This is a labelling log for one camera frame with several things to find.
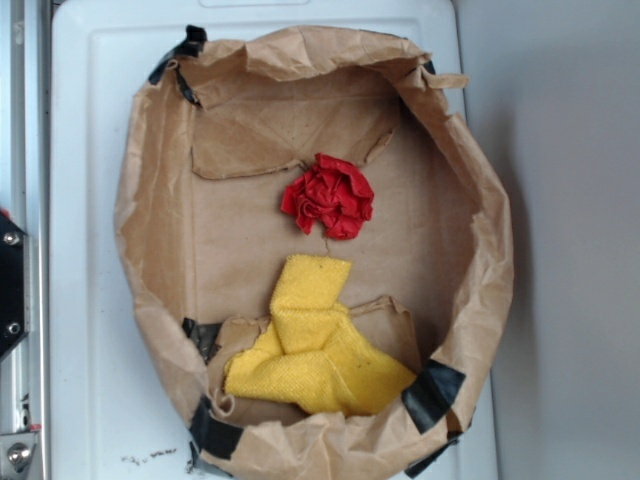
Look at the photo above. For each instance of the crumpled red paper ball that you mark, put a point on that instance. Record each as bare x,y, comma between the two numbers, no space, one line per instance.
333,192

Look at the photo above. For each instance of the yellow microfiber cloth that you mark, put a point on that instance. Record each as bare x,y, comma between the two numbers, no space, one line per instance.
311,354

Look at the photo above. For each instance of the brown paper bag bin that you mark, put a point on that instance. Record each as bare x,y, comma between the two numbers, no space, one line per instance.
217,133

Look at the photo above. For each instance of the white plastic tray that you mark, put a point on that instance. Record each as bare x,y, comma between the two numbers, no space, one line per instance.
109,416

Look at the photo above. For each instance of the black metal bracket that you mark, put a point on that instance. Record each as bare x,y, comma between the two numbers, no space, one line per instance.
14,285

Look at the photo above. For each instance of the aluminium frame rail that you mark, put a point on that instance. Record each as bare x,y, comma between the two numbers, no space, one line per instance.
25,135

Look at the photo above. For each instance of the silver metal corner bracket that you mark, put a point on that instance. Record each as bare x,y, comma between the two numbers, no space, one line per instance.
18,451

